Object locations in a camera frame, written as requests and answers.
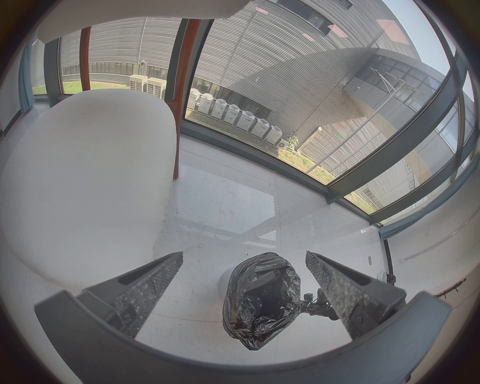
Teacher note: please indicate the black plastic bag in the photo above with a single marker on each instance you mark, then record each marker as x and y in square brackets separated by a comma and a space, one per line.
[262, 300]

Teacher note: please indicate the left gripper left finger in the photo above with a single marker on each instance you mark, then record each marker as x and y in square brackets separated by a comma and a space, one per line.
[142, 288]

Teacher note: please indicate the white chair with wooden legs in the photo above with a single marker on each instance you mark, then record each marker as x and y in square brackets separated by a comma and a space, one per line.
[93, 168]

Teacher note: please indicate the blue-green curtain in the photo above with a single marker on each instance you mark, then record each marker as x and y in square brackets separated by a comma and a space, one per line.
[27, 82]

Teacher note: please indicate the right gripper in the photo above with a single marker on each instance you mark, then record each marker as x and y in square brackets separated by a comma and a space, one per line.
[318, 305]

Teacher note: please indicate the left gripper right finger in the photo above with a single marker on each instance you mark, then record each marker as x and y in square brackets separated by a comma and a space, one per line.
[348, 296]

